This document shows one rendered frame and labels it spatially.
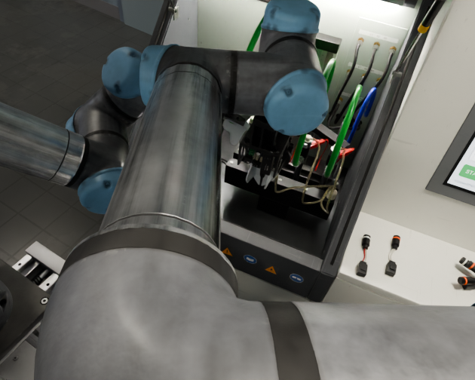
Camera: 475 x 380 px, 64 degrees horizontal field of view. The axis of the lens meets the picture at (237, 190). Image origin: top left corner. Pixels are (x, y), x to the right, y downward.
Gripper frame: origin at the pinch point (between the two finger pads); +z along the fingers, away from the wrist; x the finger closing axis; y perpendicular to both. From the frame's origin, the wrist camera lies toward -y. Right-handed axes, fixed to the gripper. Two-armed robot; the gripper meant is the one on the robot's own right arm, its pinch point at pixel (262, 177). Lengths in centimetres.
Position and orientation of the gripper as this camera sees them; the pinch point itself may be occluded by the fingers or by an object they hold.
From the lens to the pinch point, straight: 77.7
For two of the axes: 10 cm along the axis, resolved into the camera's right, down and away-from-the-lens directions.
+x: 9.2, 3.4, -1.9
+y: -3.8, 6.8, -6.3
